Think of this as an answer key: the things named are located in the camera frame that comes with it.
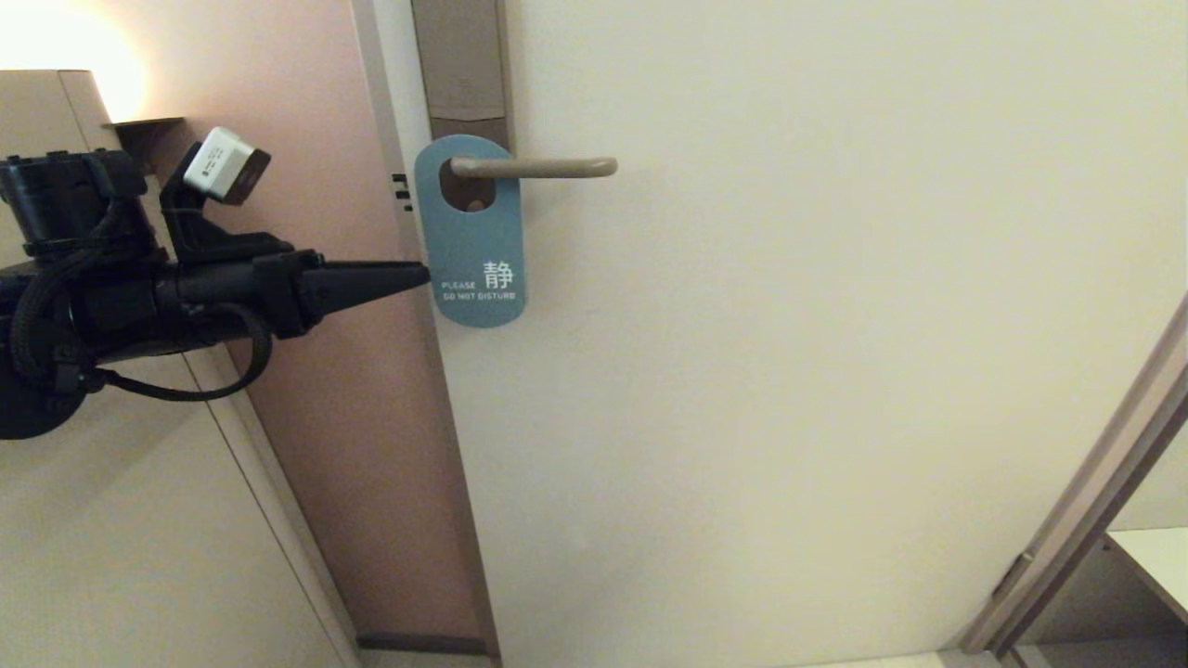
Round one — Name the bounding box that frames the blue do-not-disturb door sign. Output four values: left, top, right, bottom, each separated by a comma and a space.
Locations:
414, 135, 526, 328

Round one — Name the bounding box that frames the brown door lock plate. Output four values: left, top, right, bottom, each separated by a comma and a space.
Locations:
411, 0, 514, 212

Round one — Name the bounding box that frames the white door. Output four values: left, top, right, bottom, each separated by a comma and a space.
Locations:
376, 0, 1188, 668

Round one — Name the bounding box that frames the dark baseboard strip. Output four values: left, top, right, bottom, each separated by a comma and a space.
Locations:
357, 633, 490, 658

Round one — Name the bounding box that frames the thin black left gripper cable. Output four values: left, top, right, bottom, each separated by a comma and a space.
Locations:
88, 302, 274, 403

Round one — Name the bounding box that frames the black left camera bracket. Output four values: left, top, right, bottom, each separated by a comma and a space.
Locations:
160, 141, 296, 265

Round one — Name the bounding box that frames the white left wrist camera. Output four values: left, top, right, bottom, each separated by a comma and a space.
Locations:
183, 127, 272, 206

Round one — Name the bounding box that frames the dark wall lamp bracket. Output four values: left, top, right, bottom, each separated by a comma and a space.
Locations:
102, 116, 185, 177

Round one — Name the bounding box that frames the beige metal door handle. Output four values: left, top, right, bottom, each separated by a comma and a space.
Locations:
450, 156, 618, 179

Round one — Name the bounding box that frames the brown frame hinge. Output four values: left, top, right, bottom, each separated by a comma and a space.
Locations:
991, 552, 1033, 599

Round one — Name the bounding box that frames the brown closet door frame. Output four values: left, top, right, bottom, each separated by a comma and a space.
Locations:
961, 292, 1188, 662

